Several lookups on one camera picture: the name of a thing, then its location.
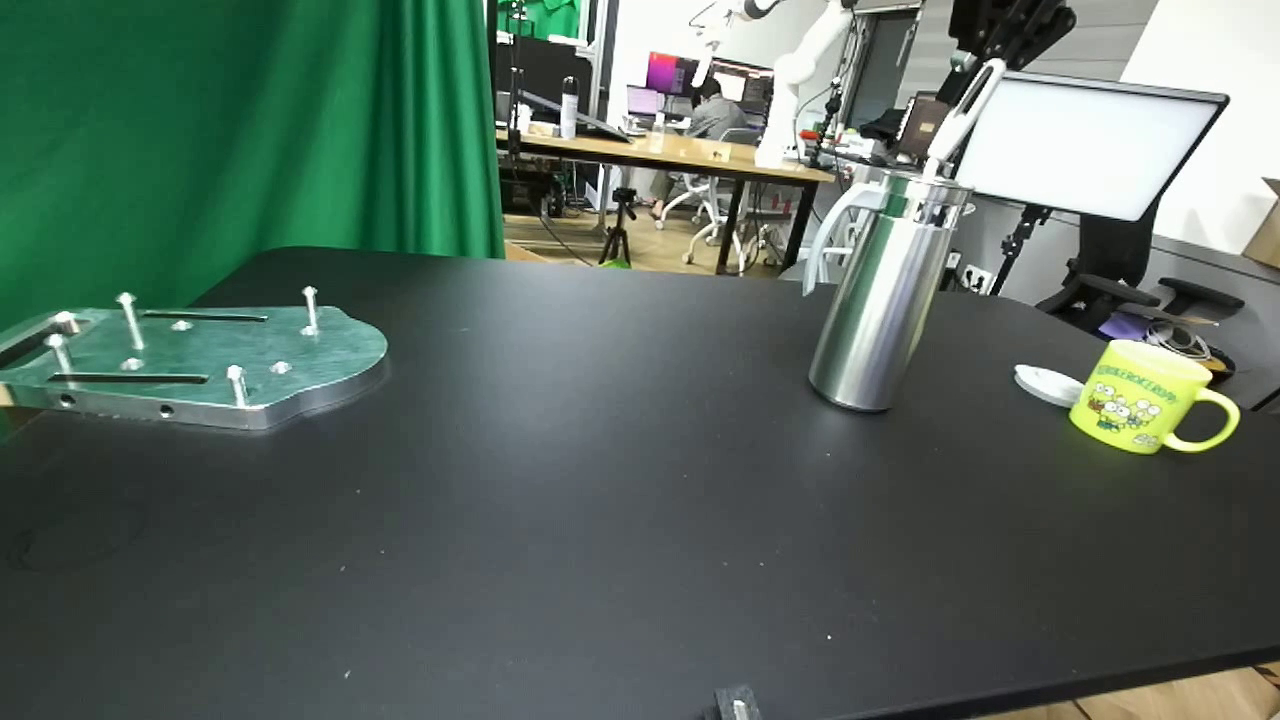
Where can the grey metal mounting plate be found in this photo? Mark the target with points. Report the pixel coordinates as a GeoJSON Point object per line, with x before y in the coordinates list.
{"type": "Point", "coordinates": [202, 364]}

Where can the green hanging cloth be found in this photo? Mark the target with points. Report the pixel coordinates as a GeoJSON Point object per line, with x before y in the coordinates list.
{"type": "Point", "coordinates": [549, 17]}

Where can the stainless steel flask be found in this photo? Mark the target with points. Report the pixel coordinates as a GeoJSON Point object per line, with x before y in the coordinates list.
{"type": "Point", "coordinates": [881, 306]}

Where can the green curtain backdrop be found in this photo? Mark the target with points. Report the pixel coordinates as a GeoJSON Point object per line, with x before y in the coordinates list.
{"type": "Point", "coordinates": [240, 134]}

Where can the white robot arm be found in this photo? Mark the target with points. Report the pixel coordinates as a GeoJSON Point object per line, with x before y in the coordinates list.
{"type": "Point", "coordinates": [807, 81]}

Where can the tall silver bolt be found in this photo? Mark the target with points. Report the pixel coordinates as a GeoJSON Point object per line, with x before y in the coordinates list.
{"type": "Point", "coordinates": [129, 321]}

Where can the cardboard box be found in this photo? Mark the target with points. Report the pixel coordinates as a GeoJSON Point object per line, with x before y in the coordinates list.
{"type": "Point", "coordinates": [1265, 227]}

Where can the long wooden desk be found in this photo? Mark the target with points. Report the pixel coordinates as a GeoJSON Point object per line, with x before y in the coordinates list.
{"type": "Point", "coordinates": [664, 148]}

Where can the seated person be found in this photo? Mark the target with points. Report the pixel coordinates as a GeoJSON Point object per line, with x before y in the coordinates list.
{"type": "Point", "coordinates": [720, 115]}

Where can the large white display screen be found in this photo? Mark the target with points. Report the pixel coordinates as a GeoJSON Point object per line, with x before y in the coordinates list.
{"type": "Point", "coordinates": [1087, 143]}

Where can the short silver bolt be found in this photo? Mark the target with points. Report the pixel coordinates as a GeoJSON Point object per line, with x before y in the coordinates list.
{"type": "Point", "coordinates": [65, 321]}

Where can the white bottle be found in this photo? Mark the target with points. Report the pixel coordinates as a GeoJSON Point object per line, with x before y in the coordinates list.
{"type": "Point", "coordinates": [568, 115]}

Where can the small black tripod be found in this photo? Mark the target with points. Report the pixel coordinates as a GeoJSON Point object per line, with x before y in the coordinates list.
{"type": "Point", "coordinates": [619, 235]}

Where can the yellow-green ceramic mug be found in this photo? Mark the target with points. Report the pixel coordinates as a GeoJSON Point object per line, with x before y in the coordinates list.
{"type": "Point", "coordinates": [1132, 400]}

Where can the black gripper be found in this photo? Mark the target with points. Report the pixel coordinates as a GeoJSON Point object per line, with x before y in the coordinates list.
{"type": "Point", "coordinates": [1014, 17]}

